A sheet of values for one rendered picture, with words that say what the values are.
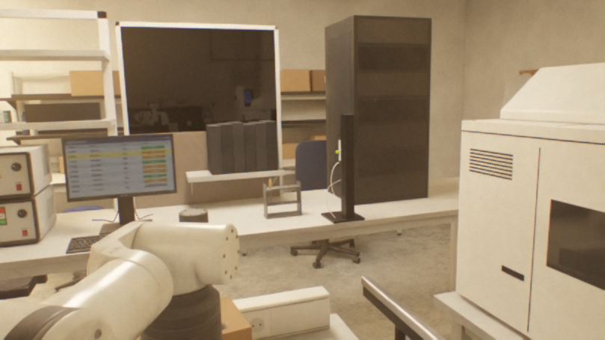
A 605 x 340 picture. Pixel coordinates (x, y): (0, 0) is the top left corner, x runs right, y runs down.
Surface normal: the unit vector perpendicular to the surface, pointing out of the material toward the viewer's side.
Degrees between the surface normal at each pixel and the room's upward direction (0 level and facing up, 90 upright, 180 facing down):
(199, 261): 86
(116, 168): 86
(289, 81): 90
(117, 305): 54
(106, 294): 35
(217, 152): 90
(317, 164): 80
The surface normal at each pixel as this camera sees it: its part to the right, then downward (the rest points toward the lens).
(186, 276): -0.15, 0.16
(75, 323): 0.72, -0.67
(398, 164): 0.31, 0.15
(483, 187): -0.95, 0.07
